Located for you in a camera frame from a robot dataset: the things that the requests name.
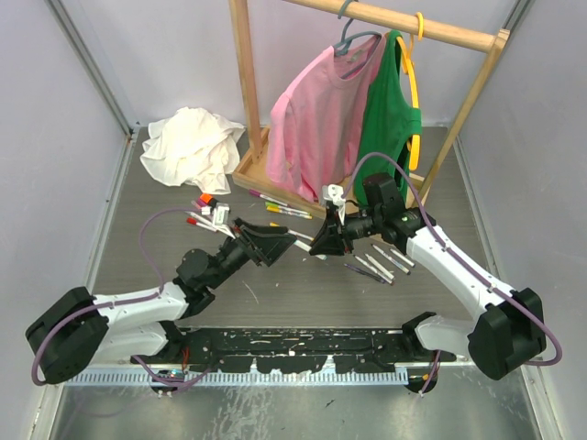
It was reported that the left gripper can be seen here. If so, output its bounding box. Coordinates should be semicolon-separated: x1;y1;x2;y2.
206;217;295;290

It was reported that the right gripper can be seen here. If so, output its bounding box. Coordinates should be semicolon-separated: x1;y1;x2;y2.
309;206;382;257

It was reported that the teal cap marker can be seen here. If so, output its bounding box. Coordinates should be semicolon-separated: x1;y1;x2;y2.
294;240;327;260

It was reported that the grey cap marker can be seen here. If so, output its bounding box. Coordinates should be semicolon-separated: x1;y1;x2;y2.
365;253;394;281

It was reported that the blue cap marker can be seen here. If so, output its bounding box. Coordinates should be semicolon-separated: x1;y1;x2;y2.
371;244;411;275

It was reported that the white marker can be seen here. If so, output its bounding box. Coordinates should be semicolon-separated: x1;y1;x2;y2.
390;247;415;268

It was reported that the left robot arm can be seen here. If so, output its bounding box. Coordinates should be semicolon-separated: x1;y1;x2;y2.
25;218;296;386

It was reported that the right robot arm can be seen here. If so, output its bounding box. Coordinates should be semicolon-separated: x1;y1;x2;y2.
310;173;547;380

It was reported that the yellow cap marker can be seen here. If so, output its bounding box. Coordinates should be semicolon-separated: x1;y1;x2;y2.
269;222;314;242

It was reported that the green cap marker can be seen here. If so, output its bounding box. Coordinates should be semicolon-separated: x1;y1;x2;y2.
265;201;313;219

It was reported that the magenta cap marker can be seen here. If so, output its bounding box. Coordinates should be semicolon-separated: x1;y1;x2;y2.
248;189;290;207

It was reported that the wooden clothes rack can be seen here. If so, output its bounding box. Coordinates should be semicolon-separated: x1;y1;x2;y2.
227;0;511;252

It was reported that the orange black highlighter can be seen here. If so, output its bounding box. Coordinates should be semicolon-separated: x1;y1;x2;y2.
197;193;217;208

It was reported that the pink cap marker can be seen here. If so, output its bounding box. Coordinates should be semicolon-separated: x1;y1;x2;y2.
185;201;213;226

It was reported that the red cap marker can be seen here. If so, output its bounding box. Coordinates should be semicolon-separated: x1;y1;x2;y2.
186;216;217;233

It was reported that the pink t-shirt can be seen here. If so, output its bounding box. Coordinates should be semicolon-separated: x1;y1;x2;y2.
266;36;386;202

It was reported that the white crumpled cloth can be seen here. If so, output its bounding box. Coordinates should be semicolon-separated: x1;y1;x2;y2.
140;107;245;195

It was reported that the green tank top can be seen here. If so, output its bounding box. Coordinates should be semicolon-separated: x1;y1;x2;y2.
355;29;423;198

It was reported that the grey clothes hanger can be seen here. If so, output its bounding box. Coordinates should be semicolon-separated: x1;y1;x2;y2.
333;18;382;79

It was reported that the yellow clothes hanger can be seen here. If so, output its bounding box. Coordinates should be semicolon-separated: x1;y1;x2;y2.
395;34;421;171

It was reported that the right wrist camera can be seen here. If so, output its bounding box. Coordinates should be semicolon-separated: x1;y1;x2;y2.
319;184;346;221

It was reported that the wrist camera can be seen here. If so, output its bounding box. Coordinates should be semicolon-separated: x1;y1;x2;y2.
201;202;230;226
319;184;346;221

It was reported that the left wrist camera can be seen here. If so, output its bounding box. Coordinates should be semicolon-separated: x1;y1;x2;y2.
201;202;230;226

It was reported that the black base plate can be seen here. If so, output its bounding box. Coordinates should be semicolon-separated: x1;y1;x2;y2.
140;325;435;374

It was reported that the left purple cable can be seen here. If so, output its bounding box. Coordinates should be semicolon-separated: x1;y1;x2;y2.
29;206;221;395

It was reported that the grey cable duct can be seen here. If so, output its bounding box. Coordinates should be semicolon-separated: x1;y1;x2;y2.
66;368;409;387

